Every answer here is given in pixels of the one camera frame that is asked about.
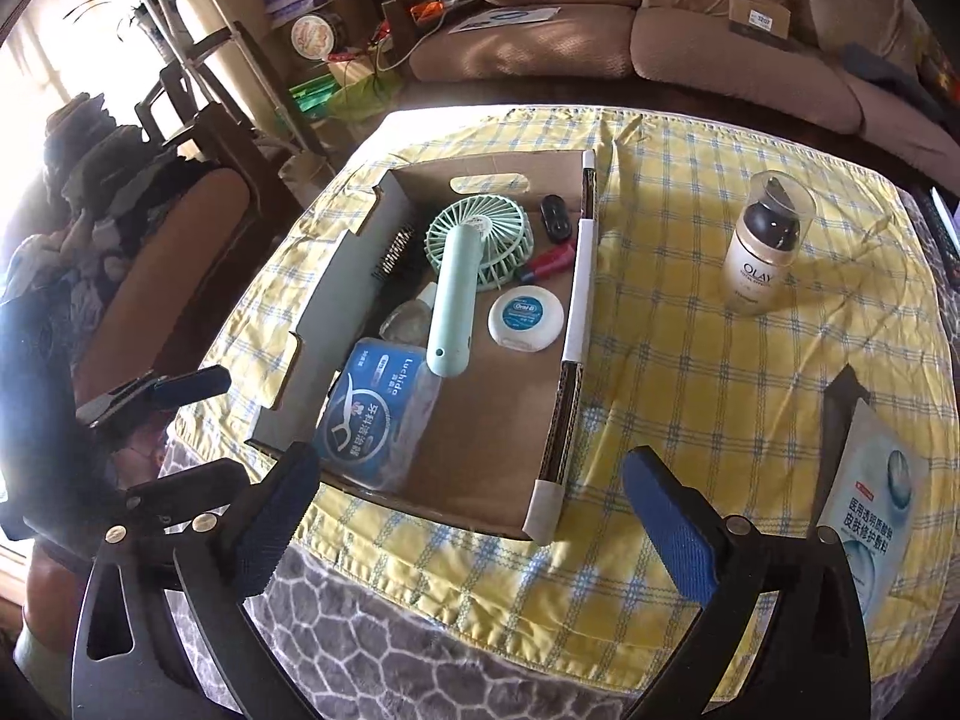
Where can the blue floss pick box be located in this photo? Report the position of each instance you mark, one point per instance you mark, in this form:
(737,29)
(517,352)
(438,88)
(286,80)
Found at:
(375,412)

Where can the green handheld fan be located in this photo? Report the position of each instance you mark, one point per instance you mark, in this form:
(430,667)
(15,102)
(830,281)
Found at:
(450,300)

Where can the round biscuit tin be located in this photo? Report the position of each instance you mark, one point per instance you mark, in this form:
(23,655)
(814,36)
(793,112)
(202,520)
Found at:
(319,37)

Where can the pile of clothes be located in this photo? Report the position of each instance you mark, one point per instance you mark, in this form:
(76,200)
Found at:
(112,165)

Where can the person's left forearm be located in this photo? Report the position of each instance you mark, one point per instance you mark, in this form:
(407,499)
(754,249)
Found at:
(41,615)

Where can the cream lotion pump bottle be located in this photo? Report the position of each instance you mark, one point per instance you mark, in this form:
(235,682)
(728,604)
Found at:
(757,255)

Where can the brown upholstered chair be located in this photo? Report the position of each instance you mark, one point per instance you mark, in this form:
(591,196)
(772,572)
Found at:
(165,262)

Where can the cardboard box tray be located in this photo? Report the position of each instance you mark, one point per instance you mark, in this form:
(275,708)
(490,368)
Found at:
(480,420)

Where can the dark wooden chair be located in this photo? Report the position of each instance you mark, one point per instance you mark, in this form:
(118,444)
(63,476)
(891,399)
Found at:
(217,135)

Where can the round white dental floss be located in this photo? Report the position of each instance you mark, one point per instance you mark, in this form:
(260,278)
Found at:
(525,315)

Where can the dark grey pillow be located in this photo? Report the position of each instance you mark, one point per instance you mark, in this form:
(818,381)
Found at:
(877,66)

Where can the green packets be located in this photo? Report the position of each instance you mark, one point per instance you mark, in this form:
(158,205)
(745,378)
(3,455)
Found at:
(319,96)

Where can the blue white paper sheet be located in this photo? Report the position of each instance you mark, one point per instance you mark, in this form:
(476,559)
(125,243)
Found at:
(502,19)

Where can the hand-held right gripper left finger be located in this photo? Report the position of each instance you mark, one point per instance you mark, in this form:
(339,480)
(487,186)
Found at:
(266,525)

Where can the cream curtain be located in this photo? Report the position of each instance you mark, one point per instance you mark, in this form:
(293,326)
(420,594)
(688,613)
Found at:
(105,60)

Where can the brown sofa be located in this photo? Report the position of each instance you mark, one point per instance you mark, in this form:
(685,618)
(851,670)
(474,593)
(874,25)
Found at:
(540,52)

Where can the red tube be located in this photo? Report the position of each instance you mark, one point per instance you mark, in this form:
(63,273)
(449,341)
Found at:
(551,261)

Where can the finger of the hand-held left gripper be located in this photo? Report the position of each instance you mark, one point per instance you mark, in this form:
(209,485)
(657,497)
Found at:
(187,386)
(195,481)

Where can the black hairbrush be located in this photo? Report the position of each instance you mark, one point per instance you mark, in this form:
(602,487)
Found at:
(394,255)

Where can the face mask packet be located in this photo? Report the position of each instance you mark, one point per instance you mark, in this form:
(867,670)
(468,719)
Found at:
(874,510)

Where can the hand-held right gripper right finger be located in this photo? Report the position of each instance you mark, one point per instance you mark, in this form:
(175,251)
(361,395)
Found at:
(667,532)

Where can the small cardboard box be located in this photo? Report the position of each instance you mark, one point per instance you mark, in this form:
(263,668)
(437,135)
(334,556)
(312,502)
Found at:
(757,19)

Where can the yellow plaid cloth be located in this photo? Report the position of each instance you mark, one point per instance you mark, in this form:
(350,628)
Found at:
(675,390)

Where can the black pouch under sachet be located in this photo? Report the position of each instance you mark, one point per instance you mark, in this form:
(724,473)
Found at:
(840,427)

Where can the grey patterned table cover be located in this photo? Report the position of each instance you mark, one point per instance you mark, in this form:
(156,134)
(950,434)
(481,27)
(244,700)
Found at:
(420,660)

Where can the small black round case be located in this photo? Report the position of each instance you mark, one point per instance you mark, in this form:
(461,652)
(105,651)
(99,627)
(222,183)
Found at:
(553,208)

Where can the small clear bottle white cap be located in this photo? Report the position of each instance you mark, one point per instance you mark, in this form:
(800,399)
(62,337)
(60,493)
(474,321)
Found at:
(409,322)

